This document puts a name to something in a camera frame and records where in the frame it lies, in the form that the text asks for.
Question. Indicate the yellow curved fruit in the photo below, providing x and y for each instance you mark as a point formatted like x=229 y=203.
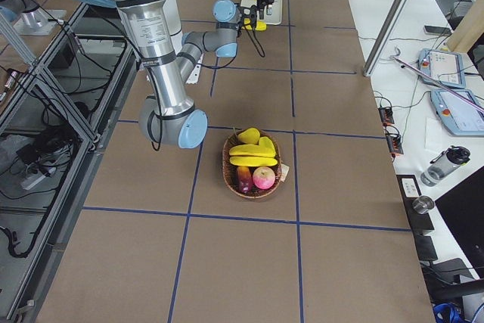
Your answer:
x=266 y=149

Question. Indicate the clear grey water bottle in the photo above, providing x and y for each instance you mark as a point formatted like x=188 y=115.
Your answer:
x=445 y=164

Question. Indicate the near blue teach pendant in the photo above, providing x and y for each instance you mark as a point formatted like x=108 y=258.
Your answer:
x=457 y=115

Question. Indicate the aluminium frame post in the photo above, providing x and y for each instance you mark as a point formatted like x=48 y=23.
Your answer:
x=382 y=39

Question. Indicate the yellow pear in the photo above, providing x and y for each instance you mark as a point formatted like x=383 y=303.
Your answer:
x=249 y=136

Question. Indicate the red pink apple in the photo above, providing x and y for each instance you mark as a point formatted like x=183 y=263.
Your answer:
x=263 y=177

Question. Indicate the far blue teach pendant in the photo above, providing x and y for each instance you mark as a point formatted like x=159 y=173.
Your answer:
x=444 y=66

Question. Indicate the brown wicker basket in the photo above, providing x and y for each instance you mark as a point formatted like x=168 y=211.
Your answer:
x=229 y=171

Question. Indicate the orange circuit board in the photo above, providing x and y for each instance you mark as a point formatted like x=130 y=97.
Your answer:
x=386 y=116

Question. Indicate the silver metal cup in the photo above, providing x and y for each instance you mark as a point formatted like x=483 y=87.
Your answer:
x=422 y=204

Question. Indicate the black smartphone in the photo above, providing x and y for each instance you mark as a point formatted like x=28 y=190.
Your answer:
x=437 y=30

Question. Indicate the blue teach pendant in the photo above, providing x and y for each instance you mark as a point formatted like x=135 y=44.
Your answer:
x=444 y=66
x=457 y=115

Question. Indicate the paper basket tag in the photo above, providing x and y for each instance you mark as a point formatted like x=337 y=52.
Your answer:
x=284 y=171

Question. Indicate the purple red mango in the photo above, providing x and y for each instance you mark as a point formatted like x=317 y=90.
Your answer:
x=245 y=179

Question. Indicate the yellow banana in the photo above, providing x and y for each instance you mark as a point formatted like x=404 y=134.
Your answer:
x=256 y=25
x=252 y=161

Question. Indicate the white rectangular bear tray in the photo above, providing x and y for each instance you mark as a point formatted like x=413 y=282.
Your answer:
x=272 y=14

